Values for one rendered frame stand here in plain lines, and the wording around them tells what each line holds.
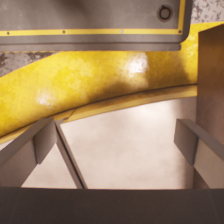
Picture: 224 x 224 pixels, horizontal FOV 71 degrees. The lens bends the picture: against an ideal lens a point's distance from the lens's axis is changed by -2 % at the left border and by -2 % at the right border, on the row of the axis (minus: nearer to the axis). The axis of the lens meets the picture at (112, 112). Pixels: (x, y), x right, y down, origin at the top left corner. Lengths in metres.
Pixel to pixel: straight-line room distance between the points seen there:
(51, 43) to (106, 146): 0.37
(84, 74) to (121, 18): 0.40
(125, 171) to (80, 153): 0.18
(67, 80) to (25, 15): 0.39
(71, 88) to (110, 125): 0.38
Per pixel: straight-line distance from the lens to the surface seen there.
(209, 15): 0.93
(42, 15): 0.53
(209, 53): 0.49
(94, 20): 0.50
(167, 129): 0.57
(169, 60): 0.85
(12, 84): 0.96
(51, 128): 0.16
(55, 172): 0.67
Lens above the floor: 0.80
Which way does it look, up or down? 72 degrees down
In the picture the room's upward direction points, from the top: 177 degrees counter-clockwise
